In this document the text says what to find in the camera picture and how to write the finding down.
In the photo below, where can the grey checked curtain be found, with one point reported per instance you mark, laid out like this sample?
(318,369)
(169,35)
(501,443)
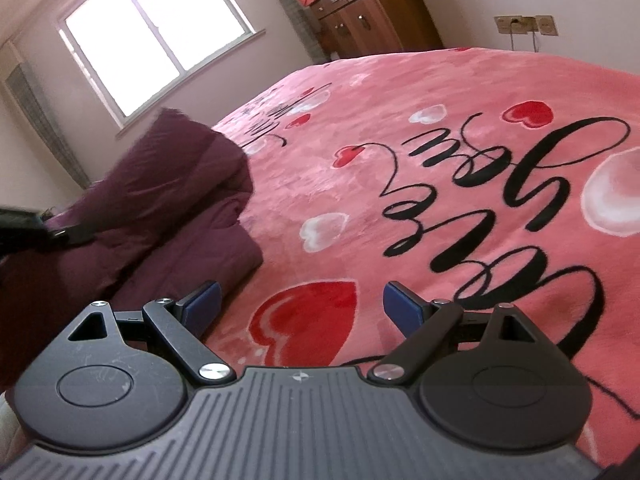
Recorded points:
(304,31)
(27,94)

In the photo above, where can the grey checked left curtain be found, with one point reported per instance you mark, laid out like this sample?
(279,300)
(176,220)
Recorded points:
(27,94)

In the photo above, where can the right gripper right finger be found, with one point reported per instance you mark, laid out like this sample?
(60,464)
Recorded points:
(492,380)

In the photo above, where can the pink heart print blanket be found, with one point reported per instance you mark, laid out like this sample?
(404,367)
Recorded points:
(476,175)

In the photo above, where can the purple down jacket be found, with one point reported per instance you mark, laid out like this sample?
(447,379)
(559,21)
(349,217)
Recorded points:
(164,221)

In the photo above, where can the white framed window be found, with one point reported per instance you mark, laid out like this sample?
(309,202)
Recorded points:
(134,52)

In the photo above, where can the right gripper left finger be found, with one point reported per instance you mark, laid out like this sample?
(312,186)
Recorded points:
(112,379)

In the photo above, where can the wall power socket strip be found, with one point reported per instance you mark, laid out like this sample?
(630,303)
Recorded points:
(522,25)

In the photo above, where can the grey checked right curtain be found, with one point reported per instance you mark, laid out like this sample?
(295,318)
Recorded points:
(304,31)

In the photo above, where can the brown wooden cabinet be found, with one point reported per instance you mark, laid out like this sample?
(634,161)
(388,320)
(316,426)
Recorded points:
(368,27)

